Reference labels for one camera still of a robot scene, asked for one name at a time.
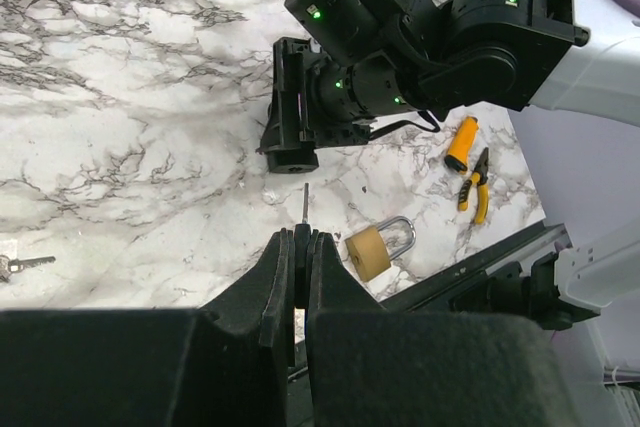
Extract yellow-handled pliers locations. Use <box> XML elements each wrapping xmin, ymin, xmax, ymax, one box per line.
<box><xmin>457</xmin><ymin>147</ymin><xmax>489</xmax><ymax>225</ymax></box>

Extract black base frame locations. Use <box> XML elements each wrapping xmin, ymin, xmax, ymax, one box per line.
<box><xmin>381</xmin><ymin>222</ymin><xmax>571</xmax><ymax>312</ymax></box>

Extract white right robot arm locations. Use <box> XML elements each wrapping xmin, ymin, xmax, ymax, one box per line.
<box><xmin>259</xmin><ymin>0</ymin><xmax>639</xmax><ymax>174</ymax></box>

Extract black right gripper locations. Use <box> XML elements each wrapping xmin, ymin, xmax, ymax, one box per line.
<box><xmin>259</xmin><ymin>39</ymin><xmax>371</xmax><ymax>157</ymax></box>

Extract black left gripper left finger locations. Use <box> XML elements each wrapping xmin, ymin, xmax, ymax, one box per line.
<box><xmin>200</xmin><ymin>228</ymin><xmax>295</xmax><ymax>347</ymax></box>

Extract black padlock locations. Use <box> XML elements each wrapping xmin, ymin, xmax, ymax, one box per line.
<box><xmin>266</xmin><ymin>147</ymin><xmax>319</xmax><ymax>174</ymax></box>

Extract brass padlock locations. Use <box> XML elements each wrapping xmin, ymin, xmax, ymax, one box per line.
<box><xmin>345</xmin><ymin>216</ymin><xmax>416</xmax><ymax>282</ymax></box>

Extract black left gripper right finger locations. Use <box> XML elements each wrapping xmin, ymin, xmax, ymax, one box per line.
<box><xmin>305</xmin><ymin>230</ymin><xmax>385</xmax><ymax>317</ymax></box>

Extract silver key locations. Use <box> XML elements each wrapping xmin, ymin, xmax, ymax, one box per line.
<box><xmin>0</xmin><ymin>254</ymin><xmax>56</xmax><ymax>283</ymax></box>

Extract yellow utility knife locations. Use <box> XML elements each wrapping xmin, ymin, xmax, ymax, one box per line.
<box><xmin>444</xmin><ymin>116</ymin><xmax>478</xmax><ymax>173</ymax></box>

